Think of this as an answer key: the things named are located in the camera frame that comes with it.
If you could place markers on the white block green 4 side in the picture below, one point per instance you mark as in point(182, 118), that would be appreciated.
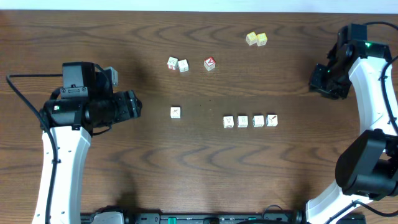
point(175, 112)

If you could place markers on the white block yellow W side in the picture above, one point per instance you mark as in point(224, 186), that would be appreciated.
point(228, 121)

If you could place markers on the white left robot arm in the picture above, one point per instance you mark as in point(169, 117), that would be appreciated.
point(68, 119)

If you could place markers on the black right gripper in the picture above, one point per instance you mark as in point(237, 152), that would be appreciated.
point(316, 84)

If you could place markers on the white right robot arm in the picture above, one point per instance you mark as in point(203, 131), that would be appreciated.
point(367, 170)

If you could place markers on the red letter A block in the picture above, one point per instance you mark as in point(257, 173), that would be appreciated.
point(209, 63)

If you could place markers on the white block red U side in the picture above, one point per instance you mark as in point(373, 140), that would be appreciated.
point(243, 121)

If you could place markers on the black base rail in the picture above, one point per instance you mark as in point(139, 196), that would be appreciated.
point(157, 217)

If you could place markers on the white block green Z side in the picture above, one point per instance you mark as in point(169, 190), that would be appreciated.
point(258, 121)

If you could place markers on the white block red bottom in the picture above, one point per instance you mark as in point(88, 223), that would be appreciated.
point(172, 63)

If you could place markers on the yellow block left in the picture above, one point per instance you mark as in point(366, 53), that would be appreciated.
point(251, 38)

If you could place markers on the white block beside red-bottom block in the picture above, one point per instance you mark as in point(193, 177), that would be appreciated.
point(183, 65)

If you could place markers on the yellow block right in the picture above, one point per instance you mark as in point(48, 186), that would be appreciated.
point(262, 39)

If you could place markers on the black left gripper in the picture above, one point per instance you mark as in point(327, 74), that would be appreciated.
point(131, 104)

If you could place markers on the block with blue side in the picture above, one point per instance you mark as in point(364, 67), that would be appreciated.
point(271, 120)

